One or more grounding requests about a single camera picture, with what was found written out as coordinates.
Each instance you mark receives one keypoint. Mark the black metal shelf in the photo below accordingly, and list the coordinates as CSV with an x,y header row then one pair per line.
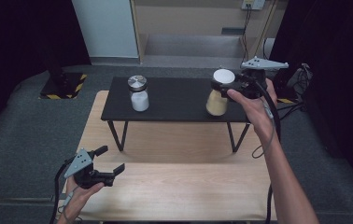
x,y
174,99

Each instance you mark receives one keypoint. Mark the white-lid glass jar yellow grains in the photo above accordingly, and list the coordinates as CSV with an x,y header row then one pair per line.
x,y
216,105

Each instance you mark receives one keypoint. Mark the white panel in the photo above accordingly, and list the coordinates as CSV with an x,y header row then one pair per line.
x,y
106,28

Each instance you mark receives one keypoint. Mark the person's right hand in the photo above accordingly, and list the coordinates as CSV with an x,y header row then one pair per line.
x,y
257,113

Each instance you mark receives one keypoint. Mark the blue-grey wall label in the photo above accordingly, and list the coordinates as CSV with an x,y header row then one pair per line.
x,y
233,31

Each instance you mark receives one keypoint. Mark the black curtain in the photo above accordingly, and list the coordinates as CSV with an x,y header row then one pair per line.
x,y
16,40
330,46

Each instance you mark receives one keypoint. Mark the beige wooden frame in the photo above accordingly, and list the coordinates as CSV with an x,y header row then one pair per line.
x,y
142,46

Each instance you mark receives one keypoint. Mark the white wall outlet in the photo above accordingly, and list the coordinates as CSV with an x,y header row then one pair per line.
x,y
254,3

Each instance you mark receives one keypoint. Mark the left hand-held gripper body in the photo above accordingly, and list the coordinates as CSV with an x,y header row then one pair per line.
x,y
82,172

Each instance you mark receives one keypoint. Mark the black stand with striped base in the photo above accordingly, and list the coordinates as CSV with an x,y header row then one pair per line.
x,y
61,84

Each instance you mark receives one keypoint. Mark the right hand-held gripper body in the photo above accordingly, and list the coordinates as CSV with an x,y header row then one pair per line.
x,y
252,79

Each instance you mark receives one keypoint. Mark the steel-lid glass jar white powder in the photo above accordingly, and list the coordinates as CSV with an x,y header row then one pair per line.
x,y
139,101

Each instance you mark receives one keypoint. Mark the person's left hand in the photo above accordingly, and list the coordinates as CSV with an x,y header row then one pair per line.
x,y
75,199

